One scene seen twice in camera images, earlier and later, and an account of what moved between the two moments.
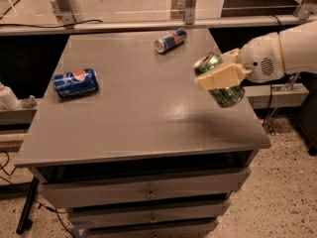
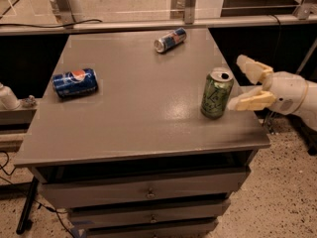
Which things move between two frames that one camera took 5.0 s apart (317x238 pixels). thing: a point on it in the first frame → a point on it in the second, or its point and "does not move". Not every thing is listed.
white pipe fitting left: (8, 99) does not move
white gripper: (262, 58) → (287, 90)
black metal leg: (25, 213) does not move
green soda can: (224, 96) → (217, 87)
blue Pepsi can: (74, 83) does not move
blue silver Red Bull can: (170, 41) does not move
